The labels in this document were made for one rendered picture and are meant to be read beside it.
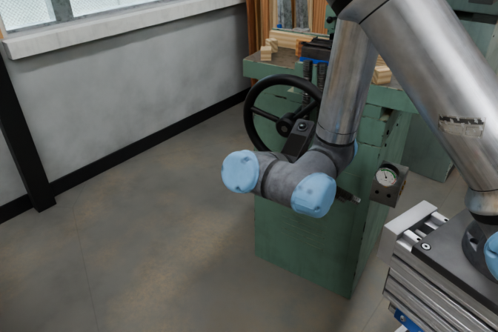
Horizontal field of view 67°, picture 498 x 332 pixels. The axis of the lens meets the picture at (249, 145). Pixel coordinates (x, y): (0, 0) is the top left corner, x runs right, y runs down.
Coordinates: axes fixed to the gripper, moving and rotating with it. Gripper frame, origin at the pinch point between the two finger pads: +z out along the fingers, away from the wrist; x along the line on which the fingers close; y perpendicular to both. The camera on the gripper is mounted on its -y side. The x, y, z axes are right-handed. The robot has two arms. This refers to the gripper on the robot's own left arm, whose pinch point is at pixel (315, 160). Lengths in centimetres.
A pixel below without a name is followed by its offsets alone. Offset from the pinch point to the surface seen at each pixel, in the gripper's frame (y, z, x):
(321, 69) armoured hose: -22.8, 1.5, -5.8
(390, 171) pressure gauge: -1.0, 20.7, 14.1
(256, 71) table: -20.0, 13.4, -33.0
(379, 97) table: -20.1, 16.6, 6.6
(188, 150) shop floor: 30, 95, -123
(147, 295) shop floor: 75, 18, -61
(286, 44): -33, 27, -32
